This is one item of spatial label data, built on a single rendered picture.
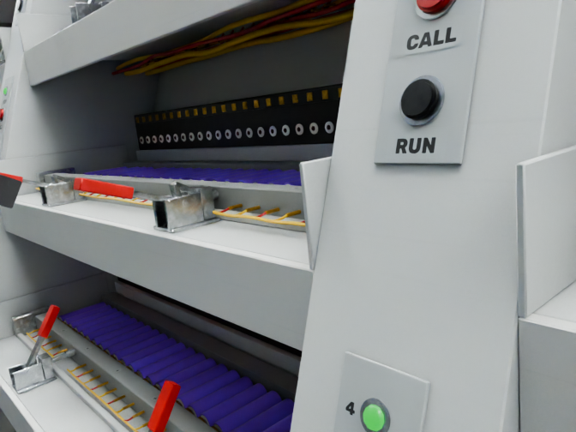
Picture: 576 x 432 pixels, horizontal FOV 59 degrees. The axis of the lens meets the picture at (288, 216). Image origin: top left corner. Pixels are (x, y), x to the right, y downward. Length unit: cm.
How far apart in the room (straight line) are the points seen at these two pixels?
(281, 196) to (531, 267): 19
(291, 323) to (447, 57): 14
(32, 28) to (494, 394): 74
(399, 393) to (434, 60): 13
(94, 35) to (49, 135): 26
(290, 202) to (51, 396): 38
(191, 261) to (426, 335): 17
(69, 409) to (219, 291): 30
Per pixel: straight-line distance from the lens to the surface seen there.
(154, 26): 47
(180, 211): 36
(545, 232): 19
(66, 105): 82
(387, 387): 21
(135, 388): 53
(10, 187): 59
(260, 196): 35
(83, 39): 61
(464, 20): 22
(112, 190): 34
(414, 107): 21
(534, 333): 18
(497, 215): 19
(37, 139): 80
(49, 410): 59
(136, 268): 40
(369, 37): 24
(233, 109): 59
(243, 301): 29
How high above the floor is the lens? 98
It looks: 2 degrees up
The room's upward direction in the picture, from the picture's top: 9 degrees clockwise
